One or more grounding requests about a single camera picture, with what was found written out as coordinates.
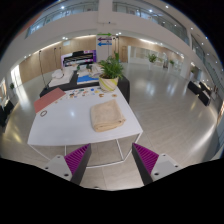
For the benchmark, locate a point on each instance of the red rectangular mat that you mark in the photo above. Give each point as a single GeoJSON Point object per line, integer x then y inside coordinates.
{"type": "Point", "coordinates": [48, 100]}

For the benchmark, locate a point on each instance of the white sign with coloured arrows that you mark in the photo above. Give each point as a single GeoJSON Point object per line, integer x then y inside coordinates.
{"type": "Point", "coordinates": [104, 53]}

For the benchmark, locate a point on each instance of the beige towel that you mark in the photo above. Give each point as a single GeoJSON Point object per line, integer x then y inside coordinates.
{"type": "Point", "coordinates": [106, 116]}

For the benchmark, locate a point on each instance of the potted plant in striped pot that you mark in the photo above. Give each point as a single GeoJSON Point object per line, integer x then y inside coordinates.
{"type": "Point", "coordinates": [107, 84]}

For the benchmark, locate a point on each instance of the black low table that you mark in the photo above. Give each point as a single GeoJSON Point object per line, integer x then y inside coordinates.
{"type": "Point", "coordinates": [124, 88]}

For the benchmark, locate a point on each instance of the brown curved wooden piece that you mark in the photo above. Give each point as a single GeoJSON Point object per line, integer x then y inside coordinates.
{"type": "Point", "coordinates": [101, 95]}

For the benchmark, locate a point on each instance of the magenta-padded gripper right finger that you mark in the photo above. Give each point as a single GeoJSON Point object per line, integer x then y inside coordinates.
{"type": "Point", "coordinates": [146, 159]}

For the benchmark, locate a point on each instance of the group of black chairs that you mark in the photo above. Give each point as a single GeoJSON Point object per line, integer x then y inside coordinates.
{"type": "Point", "coordinates": [200, 93]}
{"type": "Point", "coordinates": [5, 113]}

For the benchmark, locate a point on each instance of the purple display screen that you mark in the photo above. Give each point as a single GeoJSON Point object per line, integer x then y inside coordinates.
{"type": "Point", "coordinates": [90, 52]}

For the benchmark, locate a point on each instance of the small green background plant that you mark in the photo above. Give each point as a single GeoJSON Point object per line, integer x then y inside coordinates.
{"type": "Point", "coordinates": [152, 57]}
{"type": "Point", "coordinates": [12, 86]}

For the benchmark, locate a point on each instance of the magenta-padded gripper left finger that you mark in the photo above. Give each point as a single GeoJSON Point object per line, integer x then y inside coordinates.
{"type": "Point", "coordinates": [77, 159]}

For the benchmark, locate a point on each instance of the blue board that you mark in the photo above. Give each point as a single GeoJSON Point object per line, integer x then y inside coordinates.
{"type": "Point", "coordinates": [85, 79]}

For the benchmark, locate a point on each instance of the white flat box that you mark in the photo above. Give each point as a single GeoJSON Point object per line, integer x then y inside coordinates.
{"type": "Point", "coordinates": [60, 81]}

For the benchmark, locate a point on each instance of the brown round wooden piece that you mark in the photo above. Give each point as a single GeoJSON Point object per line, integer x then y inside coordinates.
{"type": "Point", "coordinates": [114, 95]}

